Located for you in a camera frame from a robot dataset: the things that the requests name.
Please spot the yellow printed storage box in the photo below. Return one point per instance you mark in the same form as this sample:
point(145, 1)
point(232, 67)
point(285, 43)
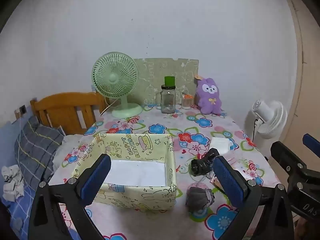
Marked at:
point(130, 197)

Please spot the wall socket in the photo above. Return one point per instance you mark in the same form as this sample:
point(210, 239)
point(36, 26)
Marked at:
point(23, 109)

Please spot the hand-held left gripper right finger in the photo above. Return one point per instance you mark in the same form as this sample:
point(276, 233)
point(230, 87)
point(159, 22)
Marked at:
point(228, 180)

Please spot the beige cabinet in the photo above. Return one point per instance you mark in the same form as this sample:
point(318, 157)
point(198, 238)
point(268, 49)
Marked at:
point(307, 67)

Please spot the black soft item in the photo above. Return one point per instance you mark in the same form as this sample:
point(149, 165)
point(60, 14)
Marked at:
point(202, 166)

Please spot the crumpled grey white cloth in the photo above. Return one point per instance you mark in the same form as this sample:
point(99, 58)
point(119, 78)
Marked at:
point(12, 182)

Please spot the purple plush toy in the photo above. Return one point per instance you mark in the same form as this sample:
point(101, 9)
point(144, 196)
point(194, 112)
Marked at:
point(208, 101)

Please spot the glass jar with green lid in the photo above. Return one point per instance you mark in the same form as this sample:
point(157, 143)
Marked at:
point(167, 102)

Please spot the grey plaid pillow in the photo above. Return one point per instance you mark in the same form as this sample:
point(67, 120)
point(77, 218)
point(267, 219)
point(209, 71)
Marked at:
point(37, 150)

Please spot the wooden headboard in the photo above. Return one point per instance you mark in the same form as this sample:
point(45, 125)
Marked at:
point(62, 102)

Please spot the cotton swab container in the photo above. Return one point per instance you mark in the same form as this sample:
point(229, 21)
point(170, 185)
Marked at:
point(187, 102)

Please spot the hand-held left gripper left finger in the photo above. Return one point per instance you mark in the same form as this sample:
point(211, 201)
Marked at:
point(96, 177)

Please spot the grey sock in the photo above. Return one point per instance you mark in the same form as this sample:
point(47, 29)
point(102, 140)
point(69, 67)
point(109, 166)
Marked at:
point(198, 197)

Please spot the white standing fan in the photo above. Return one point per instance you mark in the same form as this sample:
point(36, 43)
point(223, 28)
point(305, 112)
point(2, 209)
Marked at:
point(271, 120)

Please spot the floral tablecloth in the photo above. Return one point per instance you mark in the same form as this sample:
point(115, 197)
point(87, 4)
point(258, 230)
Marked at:
point(160, 127)

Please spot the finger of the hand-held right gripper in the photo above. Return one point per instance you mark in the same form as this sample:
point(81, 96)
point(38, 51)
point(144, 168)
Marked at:
point(311, 141)
point(287, 155)

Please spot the green patterned board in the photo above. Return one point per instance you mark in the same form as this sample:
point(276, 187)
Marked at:
point(160, 67)

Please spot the green desk fan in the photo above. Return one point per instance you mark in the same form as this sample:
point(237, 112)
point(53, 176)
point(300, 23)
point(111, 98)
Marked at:
point(115, 77)

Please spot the blue bed sheet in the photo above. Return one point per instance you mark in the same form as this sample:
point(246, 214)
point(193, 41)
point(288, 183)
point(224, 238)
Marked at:
point(15, 215)

